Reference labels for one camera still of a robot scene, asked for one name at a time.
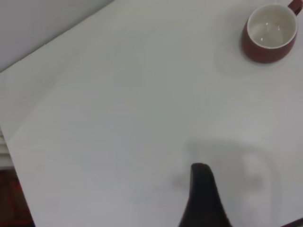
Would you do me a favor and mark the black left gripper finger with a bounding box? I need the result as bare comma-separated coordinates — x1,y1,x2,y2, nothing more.
178,162,234,227

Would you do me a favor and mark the red ceramic mug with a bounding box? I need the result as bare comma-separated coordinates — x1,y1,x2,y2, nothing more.
241,0,301,64

